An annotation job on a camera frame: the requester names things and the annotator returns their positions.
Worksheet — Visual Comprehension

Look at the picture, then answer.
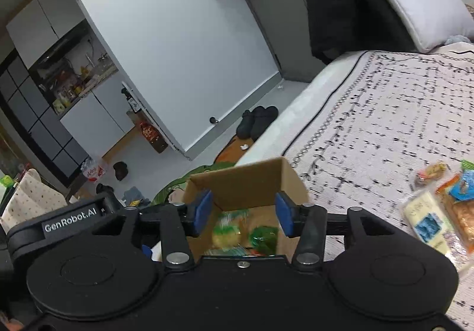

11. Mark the white lower cabinet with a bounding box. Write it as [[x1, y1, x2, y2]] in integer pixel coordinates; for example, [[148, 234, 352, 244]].
[[59, 85, 136, 159]]

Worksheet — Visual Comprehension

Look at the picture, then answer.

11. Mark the black glass-front cabinet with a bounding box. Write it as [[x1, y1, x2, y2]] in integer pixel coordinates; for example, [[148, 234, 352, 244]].
[[0, 48, 89, 187]]

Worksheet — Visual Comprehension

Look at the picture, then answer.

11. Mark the blue cloth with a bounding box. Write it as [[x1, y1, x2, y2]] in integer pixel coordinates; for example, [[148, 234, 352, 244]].
[[444, 34, 474, 46]]

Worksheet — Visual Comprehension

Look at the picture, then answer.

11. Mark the cartoon floor mat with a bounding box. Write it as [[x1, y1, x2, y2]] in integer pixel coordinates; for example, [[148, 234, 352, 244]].
[[150, 135, 256, 206]]

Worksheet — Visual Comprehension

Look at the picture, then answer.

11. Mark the patterned white bed cover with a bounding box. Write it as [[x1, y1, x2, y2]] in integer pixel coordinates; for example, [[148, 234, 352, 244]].
[[235, 40, 474, 331]]

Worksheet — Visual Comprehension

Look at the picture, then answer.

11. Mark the clear bread sticks packet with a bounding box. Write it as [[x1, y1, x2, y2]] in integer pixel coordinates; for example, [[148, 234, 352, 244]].
[[411, 161, 450, 191]]

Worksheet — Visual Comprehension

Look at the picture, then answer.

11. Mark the polka dot cloth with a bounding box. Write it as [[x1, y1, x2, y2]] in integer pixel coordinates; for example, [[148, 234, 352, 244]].
[[0, 168, 69, 232]]

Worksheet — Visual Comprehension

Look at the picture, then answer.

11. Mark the white cracker packet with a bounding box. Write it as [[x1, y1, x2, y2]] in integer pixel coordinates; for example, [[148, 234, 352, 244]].
[[402, 190, 456, 258]]

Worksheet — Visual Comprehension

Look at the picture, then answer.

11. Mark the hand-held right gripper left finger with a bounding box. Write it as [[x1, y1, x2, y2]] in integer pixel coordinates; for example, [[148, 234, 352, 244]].
[[91, 189, 214, 271]]

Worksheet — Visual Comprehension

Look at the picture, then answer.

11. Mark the kitchen counter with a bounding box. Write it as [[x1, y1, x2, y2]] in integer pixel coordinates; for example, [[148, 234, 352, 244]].
[[52, 65, 119, 117]]

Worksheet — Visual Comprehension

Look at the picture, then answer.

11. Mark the black-patterned white blanket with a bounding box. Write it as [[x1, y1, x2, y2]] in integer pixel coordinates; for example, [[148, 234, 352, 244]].
[[283, 50, 474, 331]]

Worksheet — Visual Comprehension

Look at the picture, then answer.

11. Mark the light grey laptop bag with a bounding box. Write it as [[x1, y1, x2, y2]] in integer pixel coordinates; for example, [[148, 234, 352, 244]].
[[362, 0, 474, 54]]

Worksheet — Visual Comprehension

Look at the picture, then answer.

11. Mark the orange snack packet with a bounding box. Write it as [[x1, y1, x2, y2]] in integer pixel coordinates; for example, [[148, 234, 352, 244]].
[[437, 176, 474, 250]]

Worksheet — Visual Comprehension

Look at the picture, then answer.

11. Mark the white cabinet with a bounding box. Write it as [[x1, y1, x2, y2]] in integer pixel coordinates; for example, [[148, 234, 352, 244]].
[[59, 85, 136, 159], [5, 0, 87, 58]]

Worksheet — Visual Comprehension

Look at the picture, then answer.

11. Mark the black range hood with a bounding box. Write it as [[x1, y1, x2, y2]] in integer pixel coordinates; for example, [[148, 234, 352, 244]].
[[30, 25, 91, 73]]

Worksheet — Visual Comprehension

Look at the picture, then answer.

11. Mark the white upper cabinet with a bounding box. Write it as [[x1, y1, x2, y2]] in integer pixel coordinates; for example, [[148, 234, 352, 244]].
[[5, 0, 87, 58]]

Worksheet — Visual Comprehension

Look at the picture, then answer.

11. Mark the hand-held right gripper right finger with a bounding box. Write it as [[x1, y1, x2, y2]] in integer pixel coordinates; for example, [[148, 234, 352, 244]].
[[275, 190, 398, 272]]

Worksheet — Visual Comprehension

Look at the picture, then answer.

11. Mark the black coat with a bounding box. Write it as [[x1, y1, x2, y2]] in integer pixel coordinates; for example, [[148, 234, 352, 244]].
[[299, 0, 419, 65]]

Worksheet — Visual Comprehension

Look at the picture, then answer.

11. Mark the teal snack packet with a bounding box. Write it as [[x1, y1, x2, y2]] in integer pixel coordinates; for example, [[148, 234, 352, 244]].
[[450, 170, 474, 202]]

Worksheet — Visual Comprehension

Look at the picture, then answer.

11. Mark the dark green snack packet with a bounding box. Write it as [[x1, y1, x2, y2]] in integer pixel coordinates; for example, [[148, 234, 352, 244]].
[[249, 225, 280, 254]]

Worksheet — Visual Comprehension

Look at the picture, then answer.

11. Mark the red and white bag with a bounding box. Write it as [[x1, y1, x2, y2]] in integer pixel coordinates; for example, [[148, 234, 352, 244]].
[[81, 161, 108, 184]]

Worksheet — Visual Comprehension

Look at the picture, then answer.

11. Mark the dark glass bottle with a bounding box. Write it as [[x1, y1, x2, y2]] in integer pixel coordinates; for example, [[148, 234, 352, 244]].
[[122, 87, 139, 113]]

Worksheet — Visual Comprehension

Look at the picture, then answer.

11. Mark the black slipper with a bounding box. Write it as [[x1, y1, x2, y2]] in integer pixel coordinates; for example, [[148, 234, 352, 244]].
[[252, 106, 279, 141], [236, 106, 265, 139]]

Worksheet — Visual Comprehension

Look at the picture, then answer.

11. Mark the green-edged round cake packet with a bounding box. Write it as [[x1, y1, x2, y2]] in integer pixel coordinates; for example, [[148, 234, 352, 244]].
[[211, 211, 252, 252]]

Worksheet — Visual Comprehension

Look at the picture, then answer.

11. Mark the brown cardboard box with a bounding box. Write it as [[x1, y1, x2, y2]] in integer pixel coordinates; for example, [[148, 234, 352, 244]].
[[183, 156, 310, 258]]

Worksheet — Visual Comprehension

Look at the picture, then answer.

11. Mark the brown soda bottle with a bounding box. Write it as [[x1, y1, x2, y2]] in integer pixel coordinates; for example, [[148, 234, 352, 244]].
[[139, 120, 169, 154]]

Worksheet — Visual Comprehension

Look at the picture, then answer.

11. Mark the grey door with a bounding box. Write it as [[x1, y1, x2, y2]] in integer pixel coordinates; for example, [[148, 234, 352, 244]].
[[228, 0, 326, 83]]

